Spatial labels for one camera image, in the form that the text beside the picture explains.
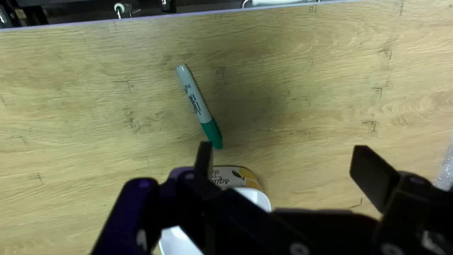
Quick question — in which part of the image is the round silver metal tin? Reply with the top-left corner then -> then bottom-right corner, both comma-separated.
157,165 -> 274,255

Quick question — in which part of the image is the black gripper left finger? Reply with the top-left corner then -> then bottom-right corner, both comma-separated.
174,141 -> 302,255

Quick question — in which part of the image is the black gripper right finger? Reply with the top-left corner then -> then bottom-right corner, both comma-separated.
348,145 -> 453,255

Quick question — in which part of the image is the green marker with grey barrel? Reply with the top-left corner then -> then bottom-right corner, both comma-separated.
174,63 -> 225,152

